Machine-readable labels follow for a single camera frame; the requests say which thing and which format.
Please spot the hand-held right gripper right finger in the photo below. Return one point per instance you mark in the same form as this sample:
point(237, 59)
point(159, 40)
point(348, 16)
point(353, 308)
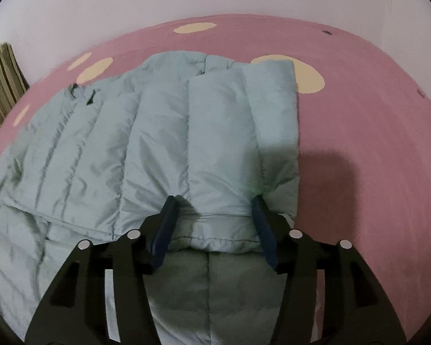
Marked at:
point(264, 230)

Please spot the striped cloth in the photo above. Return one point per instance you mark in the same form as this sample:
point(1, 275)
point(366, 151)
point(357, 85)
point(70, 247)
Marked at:
point(1, 79)

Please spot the pink dotted bed sheet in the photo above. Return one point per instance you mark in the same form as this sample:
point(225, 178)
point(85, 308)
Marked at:
point(362, 151)

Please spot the light blue puffer jacket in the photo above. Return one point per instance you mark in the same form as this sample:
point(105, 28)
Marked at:
point(165, 133)

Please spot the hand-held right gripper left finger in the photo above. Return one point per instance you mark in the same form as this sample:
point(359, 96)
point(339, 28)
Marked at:
point(164, 230)

